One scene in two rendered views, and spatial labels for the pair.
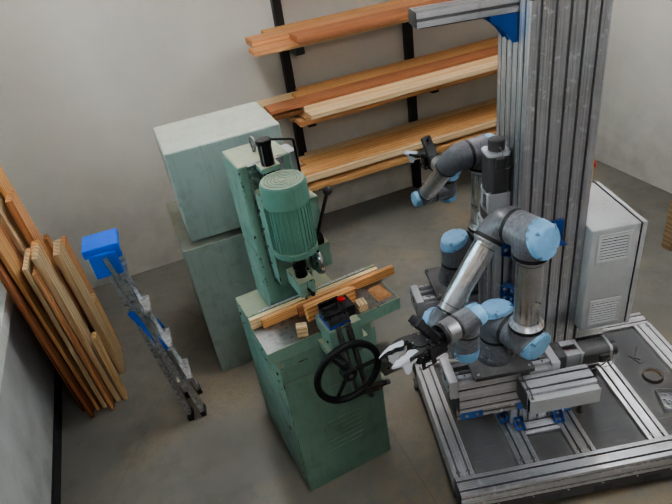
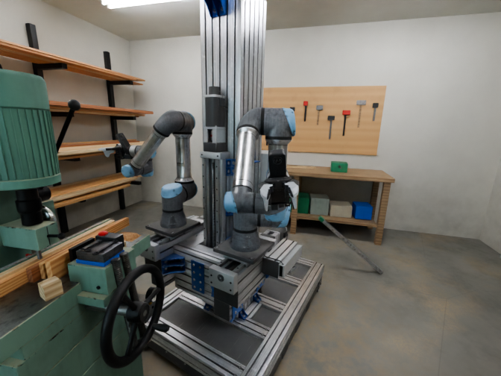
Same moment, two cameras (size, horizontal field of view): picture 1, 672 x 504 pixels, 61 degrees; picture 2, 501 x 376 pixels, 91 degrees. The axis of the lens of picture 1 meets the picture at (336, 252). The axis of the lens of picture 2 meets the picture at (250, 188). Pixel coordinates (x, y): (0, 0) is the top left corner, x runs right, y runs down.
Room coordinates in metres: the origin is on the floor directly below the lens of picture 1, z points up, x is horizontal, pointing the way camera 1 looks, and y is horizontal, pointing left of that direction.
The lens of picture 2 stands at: (0.95, 0.39, 1.38)
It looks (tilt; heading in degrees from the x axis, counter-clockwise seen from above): 14 degrees down; 302
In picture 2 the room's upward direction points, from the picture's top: 1 degrees clockwise
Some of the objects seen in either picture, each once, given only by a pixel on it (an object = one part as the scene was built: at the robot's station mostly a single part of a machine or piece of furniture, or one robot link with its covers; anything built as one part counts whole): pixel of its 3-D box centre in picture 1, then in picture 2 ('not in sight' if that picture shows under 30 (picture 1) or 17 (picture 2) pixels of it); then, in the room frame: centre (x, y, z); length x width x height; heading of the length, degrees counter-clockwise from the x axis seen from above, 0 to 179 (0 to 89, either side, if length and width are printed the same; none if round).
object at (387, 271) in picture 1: (330, 295); (70, 251); (1.94, 0.05, 0.92); 0.63 x 0.02 x 0.04; 112
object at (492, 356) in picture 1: (494, 342); (244, 235); (1.56, -0.53, 0.87); 0.15 x 0.15 x 0.10
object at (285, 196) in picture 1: (289, 216); (15, 132); (1.90, 0.15, 1.35); 0.18 x 0.18 x 0.31
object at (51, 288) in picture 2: (302, 329); (51, 288); (1.75, 0.18, 0.92); 0.04 x 0.04 x 0.04; 1
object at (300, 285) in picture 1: (301, 281); (30, 235); (1.92, 0.16, 1.03); 0.14 x 0.07 x 0.09; 22
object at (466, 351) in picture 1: (463, 341); (271, 204); (1.33, -0.35, 1.12); 0.11 x 0.08 x 0.11; 28
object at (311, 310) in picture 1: (330, 304); (80, 254); (1.86, 0.05, 0.94); 0.22 x 0.02 x 0.07; 112
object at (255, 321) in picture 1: (316, 297); (51, 257); (1.94, 0.11, 0.92); 0.60 x 0.02 x 0.05; 112
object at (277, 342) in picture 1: (331, 322); (84, 276); (1.82, 0.07, 0.87); 0.61 x 0.30 x 0.06; 112
